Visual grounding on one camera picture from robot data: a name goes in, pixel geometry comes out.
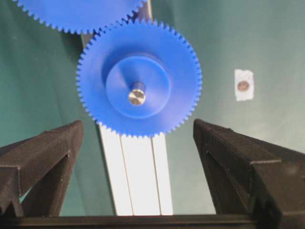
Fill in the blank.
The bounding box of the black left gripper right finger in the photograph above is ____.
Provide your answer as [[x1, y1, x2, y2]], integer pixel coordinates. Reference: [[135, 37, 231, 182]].
[[193, 119, 305, 229]]

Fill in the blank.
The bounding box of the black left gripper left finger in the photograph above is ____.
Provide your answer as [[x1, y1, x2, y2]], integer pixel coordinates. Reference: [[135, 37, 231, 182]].
[[0, 120, 84, 217]]

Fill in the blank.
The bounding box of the small blue plastic gear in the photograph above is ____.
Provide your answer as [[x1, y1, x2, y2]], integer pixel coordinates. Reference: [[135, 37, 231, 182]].
[[76, 20, 203, 137]]

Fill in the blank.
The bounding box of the free steel shaft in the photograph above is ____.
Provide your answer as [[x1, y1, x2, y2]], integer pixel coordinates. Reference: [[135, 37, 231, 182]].
[[128, 82, 146, 106]]

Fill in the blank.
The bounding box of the large blue plastic gear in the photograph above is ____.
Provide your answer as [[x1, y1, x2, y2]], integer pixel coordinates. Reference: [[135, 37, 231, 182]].
[[15, 0, 147, 35]]

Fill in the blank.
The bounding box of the white tape marker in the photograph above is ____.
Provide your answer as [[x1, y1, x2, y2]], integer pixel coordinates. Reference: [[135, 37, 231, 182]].
[[234, 69, 254, 101]]

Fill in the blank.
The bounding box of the aluminium extrusion rail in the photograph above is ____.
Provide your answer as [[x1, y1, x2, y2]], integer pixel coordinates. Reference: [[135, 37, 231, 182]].
[[80, 0, 173, 216]]

